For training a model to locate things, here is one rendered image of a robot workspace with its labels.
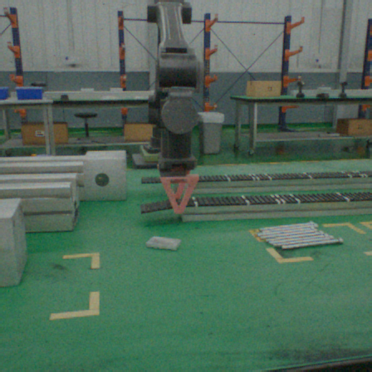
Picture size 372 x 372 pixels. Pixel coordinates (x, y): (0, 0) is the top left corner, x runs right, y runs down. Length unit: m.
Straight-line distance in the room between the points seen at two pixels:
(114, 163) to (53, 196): 0.20
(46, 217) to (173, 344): 0.40
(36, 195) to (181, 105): 0.30
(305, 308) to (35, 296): 0.33
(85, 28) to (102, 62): 0.67
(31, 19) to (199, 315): 8.20
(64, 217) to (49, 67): 7.74
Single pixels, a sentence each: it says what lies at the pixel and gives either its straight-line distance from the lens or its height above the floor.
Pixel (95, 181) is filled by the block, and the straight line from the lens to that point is 0.94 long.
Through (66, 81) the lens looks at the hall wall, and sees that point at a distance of 8.44.
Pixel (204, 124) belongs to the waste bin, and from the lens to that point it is 5.85.
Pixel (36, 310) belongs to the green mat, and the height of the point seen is 0.78.
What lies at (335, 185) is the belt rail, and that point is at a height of 0.79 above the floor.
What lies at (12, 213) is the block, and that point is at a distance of 0.59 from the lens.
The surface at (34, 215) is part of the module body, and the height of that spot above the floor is 0.81.
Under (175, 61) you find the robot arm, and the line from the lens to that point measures 0.75.
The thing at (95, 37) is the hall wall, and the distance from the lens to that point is 8.45.
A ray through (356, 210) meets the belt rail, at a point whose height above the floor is 0.79.
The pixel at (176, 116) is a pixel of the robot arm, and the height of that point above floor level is 0.98.
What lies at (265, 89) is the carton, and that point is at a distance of 6.19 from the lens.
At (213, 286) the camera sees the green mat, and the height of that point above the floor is 0.78.
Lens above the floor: 1.04
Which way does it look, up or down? 15 degrees down
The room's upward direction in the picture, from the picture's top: straight up
